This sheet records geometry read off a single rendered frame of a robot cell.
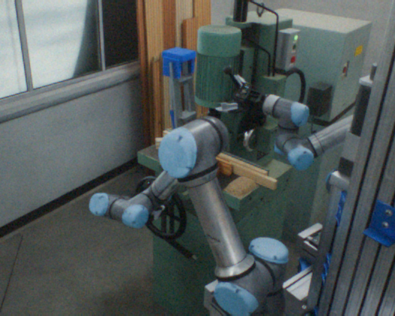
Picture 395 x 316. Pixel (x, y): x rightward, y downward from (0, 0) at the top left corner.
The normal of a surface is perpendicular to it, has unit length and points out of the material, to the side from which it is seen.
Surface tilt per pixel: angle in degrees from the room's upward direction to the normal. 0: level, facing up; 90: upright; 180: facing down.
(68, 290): 0
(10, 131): 90
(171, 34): 87
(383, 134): 90
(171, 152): 83
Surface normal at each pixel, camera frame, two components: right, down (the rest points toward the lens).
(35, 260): 0.04, -0.88
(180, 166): -0.63, 0.23
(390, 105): -0.78, 0.26
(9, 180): 0.81, 0.31
